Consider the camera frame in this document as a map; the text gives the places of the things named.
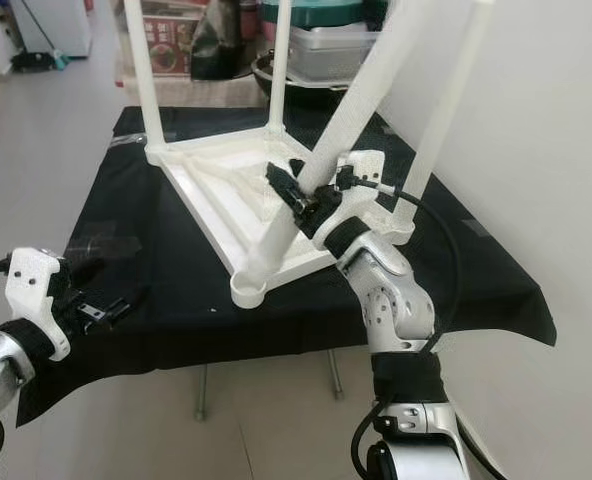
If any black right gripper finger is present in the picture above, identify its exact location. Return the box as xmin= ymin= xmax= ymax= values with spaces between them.
xmin=263 ymin=159 xmax=313 ymax=218

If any white plastic children table top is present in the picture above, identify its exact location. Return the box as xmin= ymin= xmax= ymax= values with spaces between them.
xmin=143 ymin=128 xmax=418 ymax=310

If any clear tape patch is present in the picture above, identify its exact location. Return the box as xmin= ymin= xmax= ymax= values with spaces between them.
xmin=65 ymin=234 xmax=143 ymax=265

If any black table cloth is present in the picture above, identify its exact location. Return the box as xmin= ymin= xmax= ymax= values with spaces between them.
xmin=16 ymin=104 xmax=558 ymax=428

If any black round wok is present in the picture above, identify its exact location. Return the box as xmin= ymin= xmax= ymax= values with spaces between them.
xmin=250 ymin=54 xmax=379 ymax=107

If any white low storage box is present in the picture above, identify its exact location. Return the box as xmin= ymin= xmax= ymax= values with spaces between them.
xmin=125 ymin=74 xmax=269 ymax=110

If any metal table leg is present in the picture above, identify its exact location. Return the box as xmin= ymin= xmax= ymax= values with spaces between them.
xmin=325 ymin=349 xmax=346 ymax=402
xmin=195 ymin=364 xmax=210 ymax=422

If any clear plastic storage bin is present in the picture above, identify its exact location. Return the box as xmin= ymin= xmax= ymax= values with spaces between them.
xmin=270 ymin=22 xmax=388 ymax=82

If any grey tape patch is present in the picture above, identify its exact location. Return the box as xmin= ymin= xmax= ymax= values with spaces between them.
xmin=460 ymin=214 xmax=496 ymax=240

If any black glossy bag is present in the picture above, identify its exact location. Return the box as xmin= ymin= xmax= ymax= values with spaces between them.
xmin=190 ymin=0 xmax=248 ymax=82

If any clear tape strip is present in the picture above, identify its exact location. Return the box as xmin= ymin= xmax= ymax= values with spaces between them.
xmin=107 ymin=134 xmax=148 ymax=150

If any green round pot lid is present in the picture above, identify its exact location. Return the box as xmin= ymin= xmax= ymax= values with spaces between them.
xmin=260 ymin=0 xmax=388 ymax=27

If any red printed carton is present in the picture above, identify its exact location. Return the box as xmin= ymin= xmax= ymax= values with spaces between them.
xmin=140 ymin=14 xmax=198 ymax=77

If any clear storage box orange lid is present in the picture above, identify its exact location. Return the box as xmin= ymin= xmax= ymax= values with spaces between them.
xmin=136 ymin=0 xmax=208 ymax=77

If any black floor mop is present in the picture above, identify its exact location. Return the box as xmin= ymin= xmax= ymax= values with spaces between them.
xmin=15 ymin=0 xmax=58 ymax=72

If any white refrigerator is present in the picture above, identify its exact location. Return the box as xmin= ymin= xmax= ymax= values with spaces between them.
xmin=16 ymin=0 xmax=93 ymax=60

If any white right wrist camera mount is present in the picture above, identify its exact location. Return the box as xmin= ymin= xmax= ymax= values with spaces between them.
xmin=325 ymin=149 xmax=388 ymax=238

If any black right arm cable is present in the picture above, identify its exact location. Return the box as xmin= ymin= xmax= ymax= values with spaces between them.
xmin=350 ymin=173 xmax=464 ymax=480

